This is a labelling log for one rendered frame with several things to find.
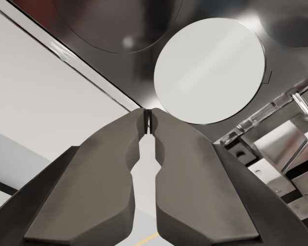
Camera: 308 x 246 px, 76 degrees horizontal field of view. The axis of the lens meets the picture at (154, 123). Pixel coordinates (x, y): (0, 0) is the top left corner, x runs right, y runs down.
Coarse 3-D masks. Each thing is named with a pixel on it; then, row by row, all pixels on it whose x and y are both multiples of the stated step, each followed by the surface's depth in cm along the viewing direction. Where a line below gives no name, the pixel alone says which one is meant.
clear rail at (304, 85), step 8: (304, 80) 18; (296, 88) 19; (304, 88) 19; (280, 96) 20; (288, 96) 19; (296, 96) 19; (272, 104) 20; (280, 104) 19; (256, 112) 21; (264, 112) 20; (272, 112) 20; (248, 120) 21; (256, 120) 20; (264, 120) 21; (240, 128) 21; (248, 128) 21; (224, 136) 22; (232, 136) 22; (240, 136) 22; (224, 144) 22
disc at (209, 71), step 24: (192, 24) 16; (216, 24) 16; (240, 24) 16; (168, 48) 17; (192, 48) 17; (216, 48) 17; (240, 48) 17; (168, 72) 18; (192, 72) 18; (216, 72) 18; (240, 72) 18; (168, 96) 19; (192, 96) 19; (216, 96) 19; (240, 96) 19; (192, 120) 21; (216, 120) 21
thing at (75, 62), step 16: (0, 0) 15; (16, 16) 15; (32, 32) 16; (48, 32) 16; (48, 48) 17; (64, 48) 17; (80, 64) 17; (96, 80) 18; (112, 96) 19; (128, 96) 20
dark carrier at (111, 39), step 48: (48, 0) 15; (96, 0) 15; (144, 0) 15; (192, 0) 15; (240, 0) 15; (288, 0) 15; (96, 48) 17; (144, 48) 17; (288, 48) 17; (144, 96) 19
